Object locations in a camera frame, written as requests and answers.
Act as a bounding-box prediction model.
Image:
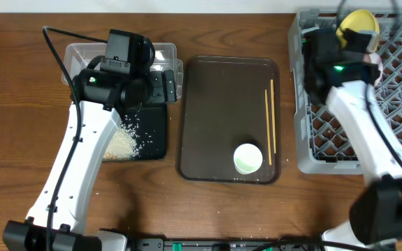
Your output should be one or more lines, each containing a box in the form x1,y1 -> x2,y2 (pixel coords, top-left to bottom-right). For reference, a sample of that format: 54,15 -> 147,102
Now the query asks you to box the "yellow plate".
336,9 -> 380,48

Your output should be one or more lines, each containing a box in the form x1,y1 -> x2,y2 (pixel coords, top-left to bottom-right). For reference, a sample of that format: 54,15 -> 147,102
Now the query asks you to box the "white pink bowl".
364,52 -> 383,86

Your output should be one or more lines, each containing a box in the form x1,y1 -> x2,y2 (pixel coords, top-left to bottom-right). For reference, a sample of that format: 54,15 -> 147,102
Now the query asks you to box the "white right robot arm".
301,28 -> 402,250

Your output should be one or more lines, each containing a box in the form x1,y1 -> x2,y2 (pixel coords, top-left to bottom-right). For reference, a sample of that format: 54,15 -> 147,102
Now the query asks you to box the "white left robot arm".
2,29 -> 177,250

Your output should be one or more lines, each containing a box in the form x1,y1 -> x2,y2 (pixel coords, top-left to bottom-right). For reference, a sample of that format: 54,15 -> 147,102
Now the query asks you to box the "clear plastic waste bin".
64,43 -> 184,88

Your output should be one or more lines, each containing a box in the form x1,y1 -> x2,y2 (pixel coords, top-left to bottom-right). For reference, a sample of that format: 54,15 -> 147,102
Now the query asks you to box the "black waste tray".
115,104 -> 168,161

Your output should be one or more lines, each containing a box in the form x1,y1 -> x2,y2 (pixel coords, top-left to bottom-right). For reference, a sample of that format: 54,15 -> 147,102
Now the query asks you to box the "grey dishwasher rack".
288,9 -> 402,174

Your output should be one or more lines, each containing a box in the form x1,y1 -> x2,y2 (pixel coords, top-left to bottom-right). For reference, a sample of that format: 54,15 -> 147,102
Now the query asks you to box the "right wooden chopstick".
270,79 -> 276,154

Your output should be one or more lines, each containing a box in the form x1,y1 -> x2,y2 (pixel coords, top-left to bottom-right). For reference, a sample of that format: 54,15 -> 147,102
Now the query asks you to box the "wooden chopstick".
270,79 -> 276,154
265,89 -> 272,166

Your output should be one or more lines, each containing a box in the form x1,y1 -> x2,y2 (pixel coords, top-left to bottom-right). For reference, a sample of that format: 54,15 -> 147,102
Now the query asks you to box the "left wooden chopstick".
265,89 -> 272,166

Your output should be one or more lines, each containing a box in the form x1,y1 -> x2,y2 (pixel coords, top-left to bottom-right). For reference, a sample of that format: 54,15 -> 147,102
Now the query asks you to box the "spilled rice pile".
103,114 -> 151,161

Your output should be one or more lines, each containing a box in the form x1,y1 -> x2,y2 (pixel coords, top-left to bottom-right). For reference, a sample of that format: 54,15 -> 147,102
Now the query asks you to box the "dark brown serving tray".
176,56 -> 281,185

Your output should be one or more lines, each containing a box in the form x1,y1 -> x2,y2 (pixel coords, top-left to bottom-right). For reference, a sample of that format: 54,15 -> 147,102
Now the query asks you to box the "white green cup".
233,144 -> 263,175

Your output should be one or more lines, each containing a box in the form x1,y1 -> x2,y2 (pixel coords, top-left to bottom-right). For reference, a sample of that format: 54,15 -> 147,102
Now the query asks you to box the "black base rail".
127,237 -> 397,251

